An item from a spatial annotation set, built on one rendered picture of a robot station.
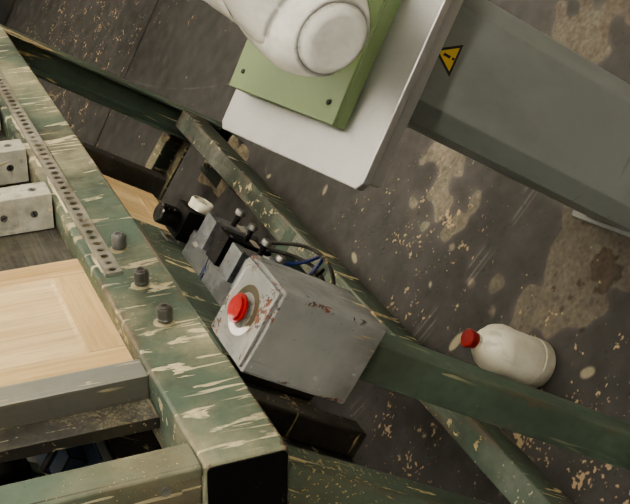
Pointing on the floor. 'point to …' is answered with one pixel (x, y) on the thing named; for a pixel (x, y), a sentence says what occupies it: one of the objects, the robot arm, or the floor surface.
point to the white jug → (511, 354)
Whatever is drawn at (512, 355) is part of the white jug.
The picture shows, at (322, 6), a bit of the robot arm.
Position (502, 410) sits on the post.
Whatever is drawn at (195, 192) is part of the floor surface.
